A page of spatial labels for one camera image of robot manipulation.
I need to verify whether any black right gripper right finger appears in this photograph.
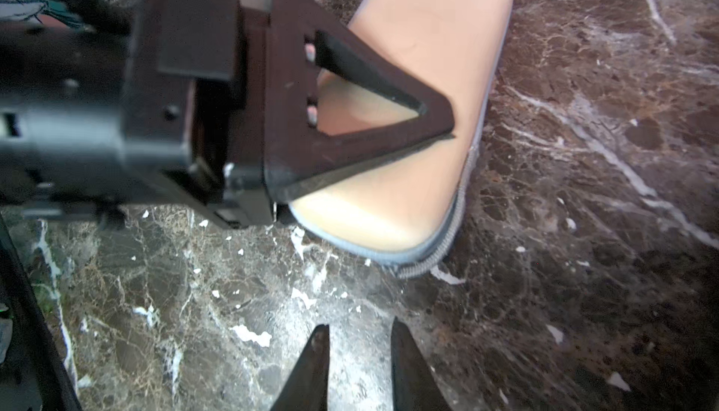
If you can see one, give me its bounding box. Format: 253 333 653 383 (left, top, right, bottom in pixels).
391 317 451 411

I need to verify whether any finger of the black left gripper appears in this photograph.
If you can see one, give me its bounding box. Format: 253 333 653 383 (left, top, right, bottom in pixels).
264 0 454 203

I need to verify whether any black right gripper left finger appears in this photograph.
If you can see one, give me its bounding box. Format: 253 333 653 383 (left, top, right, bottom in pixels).
271 325 331 411

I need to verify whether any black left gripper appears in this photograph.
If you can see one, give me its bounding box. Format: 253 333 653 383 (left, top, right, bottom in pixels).
1 0 275 229

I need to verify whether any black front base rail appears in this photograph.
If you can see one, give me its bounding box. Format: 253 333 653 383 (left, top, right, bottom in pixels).
1 225 82 410

